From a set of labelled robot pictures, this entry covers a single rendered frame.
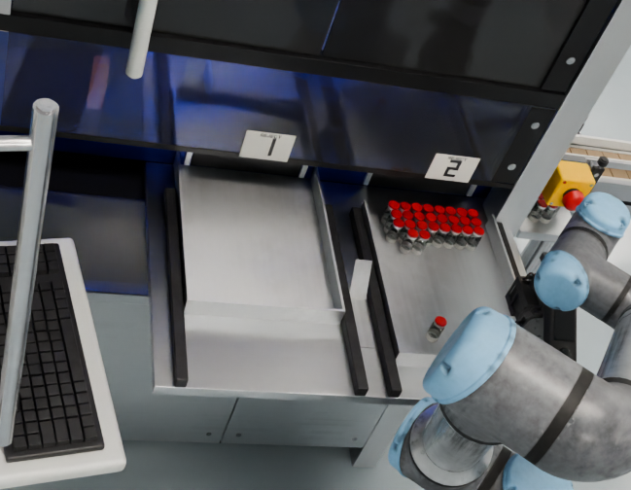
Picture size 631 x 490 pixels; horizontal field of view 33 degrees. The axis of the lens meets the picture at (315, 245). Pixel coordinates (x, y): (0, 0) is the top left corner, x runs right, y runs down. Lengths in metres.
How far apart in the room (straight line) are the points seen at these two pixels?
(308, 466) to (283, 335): 0.98
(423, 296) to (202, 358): 0.43
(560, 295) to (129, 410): 1.18
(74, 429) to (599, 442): 0.79
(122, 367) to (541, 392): 1.28
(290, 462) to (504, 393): 1.57
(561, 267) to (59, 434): 0.74
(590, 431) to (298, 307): 0.70
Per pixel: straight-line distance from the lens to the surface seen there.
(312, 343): 1.70
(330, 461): 2.67
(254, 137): 1.76
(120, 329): 2.13
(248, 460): 2.61
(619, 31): 1.79
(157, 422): 2.41
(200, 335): 1.66
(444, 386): 1.12
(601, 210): 1.55
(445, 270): 1.91
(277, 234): 1.84
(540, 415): 1.11
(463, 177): 1.91
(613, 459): 1.14
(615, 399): 1.14
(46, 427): 1.59
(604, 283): 1.48
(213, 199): 1.86
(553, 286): 1.47
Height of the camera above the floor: 2.16
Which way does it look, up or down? 44 degrees down
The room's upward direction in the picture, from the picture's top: 22 degrees clockwise
